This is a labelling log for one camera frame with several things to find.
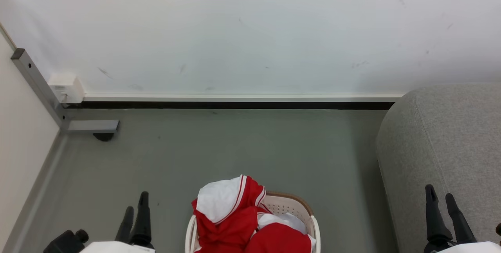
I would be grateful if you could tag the black frame foot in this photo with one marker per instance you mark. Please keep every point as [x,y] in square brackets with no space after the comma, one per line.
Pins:
[103,136]

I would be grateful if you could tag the white wall box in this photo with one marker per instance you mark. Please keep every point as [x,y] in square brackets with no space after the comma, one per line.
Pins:
[68,88]

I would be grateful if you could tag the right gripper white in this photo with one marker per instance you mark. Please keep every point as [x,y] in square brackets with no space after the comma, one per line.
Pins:
[469,248]

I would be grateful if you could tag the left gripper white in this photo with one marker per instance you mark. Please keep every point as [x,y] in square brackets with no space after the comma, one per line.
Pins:
[117,248]

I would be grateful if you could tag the grey fabric sofa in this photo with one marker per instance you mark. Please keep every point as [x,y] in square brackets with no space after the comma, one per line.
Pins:
[450,135]

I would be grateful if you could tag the white laundry basket brown rim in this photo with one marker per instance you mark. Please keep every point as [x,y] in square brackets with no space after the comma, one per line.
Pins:
[285,205]

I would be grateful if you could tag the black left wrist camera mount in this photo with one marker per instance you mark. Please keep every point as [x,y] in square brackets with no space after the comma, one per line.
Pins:
[64,243]

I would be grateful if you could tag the white and black baseboard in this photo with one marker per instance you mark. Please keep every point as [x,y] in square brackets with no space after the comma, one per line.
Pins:
[235,101]

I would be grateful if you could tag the red and white garment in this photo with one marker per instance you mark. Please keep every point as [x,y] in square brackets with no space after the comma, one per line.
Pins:
[227,229]

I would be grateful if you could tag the grey metal frame leg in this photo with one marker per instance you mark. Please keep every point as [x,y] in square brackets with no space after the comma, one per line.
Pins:
[36,77]

